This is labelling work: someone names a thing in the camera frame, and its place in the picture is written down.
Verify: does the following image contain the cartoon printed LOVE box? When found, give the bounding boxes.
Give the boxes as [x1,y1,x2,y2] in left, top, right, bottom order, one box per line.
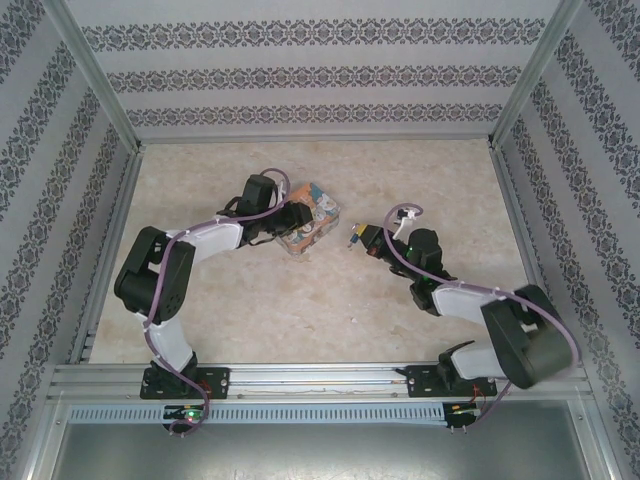
[273,181,345,257]

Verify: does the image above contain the grey sheet metal tray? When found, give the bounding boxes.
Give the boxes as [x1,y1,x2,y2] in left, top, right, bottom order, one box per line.
[29,394,624,480]

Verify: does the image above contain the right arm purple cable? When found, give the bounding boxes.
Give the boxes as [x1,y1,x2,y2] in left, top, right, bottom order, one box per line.
[382,202,584,426]

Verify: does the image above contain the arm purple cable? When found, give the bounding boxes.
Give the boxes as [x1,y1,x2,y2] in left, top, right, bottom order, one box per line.
[382,202,584,426]
[141,167,292,439]

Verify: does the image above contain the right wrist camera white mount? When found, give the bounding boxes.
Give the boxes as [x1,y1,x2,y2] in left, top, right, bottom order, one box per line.
[393,207,420,242]

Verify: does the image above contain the aluminium side rail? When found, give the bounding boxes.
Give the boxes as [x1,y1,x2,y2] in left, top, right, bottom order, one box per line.
[69,143,145,364]
[488,141,592,374]

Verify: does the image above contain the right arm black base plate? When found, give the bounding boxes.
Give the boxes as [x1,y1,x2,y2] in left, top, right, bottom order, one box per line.
[399,364,501,400]

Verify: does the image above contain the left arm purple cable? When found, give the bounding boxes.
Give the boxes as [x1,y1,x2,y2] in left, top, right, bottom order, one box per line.
[141,167,292,439]

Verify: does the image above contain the aluminium mounting rail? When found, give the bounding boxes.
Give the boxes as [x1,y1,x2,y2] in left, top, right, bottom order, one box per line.
[47,363,590,401]

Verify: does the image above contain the white slotted cable duct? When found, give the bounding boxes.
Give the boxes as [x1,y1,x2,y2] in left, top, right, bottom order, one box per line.
[67,403,446,425]

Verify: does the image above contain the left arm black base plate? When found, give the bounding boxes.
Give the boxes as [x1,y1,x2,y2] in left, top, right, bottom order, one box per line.
[141,366,231,401]

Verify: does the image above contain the aluminium frame post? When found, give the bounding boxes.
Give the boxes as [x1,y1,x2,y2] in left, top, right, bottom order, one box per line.
[42,0,145,151]
[487,0,586,147]

